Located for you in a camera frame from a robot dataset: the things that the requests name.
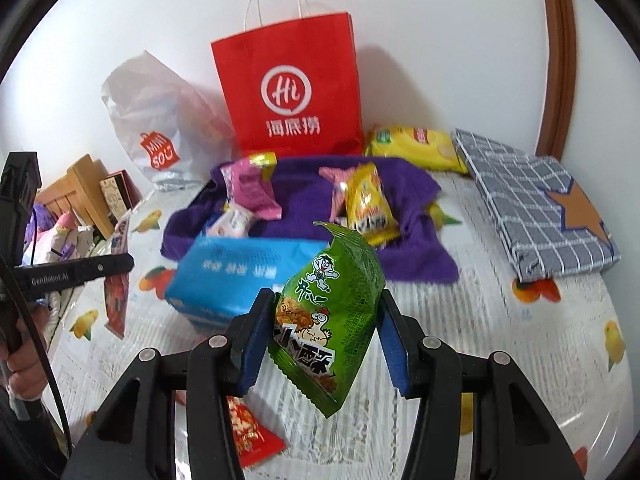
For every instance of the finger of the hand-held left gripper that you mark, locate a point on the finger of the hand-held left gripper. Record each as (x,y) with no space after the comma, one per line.
(107,265)

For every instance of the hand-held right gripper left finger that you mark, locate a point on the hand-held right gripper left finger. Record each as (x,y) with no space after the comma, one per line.
(252,350)

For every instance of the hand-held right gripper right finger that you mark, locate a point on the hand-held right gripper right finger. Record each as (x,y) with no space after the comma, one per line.
(397,355)

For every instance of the green snack packet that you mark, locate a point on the green snack packet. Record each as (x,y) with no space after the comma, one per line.
(325,310)

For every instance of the person's left hand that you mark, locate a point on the person's left hand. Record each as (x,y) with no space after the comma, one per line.
(27,375)

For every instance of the plush toy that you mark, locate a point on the plush toy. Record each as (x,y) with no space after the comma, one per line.
(60,235)

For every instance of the wooden furniture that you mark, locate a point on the wooden furniture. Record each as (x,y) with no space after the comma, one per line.
(85,185)

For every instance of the small printed box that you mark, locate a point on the small printed box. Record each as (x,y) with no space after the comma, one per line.
(117,192)

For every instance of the blue tissue pack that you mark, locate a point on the blue tissue pack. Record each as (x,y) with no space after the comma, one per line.
(225,270)

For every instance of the red snack packet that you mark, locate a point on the red snack packet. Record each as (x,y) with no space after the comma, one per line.
(255,440)

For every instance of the fruit printed tablecloth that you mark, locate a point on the fruit printed tablecloth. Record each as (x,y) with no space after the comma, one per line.
(500,335)

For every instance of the pale pink snack packet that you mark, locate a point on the pale pink snack packet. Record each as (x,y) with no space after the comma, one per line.
(230,222)

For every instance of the yellow snack packet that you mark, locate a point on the yellow snack packet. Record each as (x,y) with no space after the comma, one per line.
(367,205)

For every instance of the white plastic bag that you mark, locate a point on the white plastic bag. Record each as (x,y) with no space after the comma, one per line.
(160,110)

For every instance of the purple towel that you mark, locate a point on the purple towel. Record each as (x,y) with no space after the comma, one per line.
(300,200)

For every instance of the magenta snack packet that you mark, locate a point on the magenta snack packet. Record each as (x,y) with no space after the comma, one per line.
(250,190)

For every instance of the pink and silver snack packet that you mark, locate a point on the pink and silver snack packet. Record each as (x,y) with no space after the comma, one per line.
(332,180)

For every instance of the grey checked fabric pouch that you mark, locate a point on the grey checked fabric pouch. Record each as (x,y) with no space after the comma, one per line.
(525,200)

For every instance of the yellow chips bag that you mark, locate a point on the yellow chips bag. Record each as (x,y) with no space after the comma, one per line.
(415,147)

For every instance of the red paper bag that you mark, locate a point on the red paper bag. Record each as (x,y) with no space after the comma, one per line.
(290,70)

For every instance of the brown wooden door frame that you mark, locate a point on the brown wooden door frame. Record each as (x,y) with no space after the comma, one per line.
(557,60)

